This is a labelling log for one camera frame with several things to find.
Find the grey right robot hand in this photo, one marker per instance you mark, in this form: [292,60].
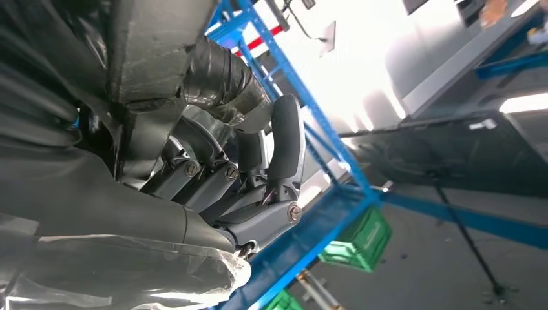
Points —
[107,205]

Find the blue metal shelf rack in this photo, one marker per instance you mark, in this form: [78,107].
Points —
[308,239]

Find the green plastic crate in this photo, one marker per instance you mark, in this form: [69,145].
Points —
[359,239]
[282,301]

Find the black tripod stand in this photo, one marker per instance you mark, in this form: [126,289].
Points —
[466,239]

